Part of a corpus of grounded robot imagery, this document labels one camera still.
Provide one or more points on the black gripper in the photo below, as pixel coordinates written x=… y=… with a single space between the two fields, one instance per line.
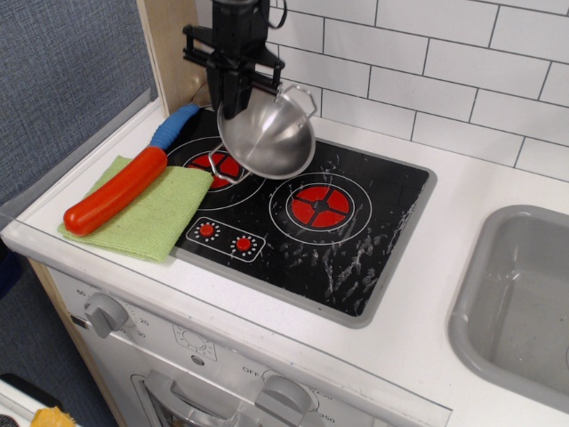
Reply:
x=234 y=53

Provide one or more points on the small stainless steel pan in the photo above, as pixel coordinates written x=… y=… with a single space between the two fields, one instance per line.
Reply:
x=273 y=138

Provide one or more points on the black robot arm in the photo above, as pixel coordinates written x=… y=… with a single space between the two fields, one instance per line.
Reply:
x=234 y=54

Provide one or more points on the red and blue spatula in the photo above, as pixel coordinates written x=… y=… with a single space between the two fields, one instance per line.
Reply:
x=116 y=194

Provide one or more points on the green cloth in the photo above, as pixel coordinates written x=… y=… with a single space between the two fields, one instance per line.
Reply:
x=149 y=226

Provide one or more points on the black toy stove top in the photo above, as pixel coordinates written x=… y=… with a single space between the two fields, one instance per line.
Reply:
x=327 y=240

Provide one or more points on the grey timer knob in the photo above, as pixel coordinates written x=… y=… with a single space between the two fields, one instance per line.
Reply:
x=105 y=314

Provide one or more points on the white toy oven front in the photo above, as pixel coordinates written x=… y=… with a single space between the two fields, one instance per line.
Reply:
x=158 y=373

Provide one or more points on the grey oven knob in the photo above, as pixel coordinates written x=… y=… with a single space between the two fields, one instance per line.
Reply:
x=284 y=399

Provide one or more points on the grey sink basin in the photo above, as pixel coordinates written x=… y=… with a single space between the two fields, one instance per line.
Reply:
x=509 y=324

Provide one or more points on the beige wooden post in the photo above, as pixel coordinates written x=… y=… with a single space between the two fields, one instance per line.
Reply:
x=177 y=80

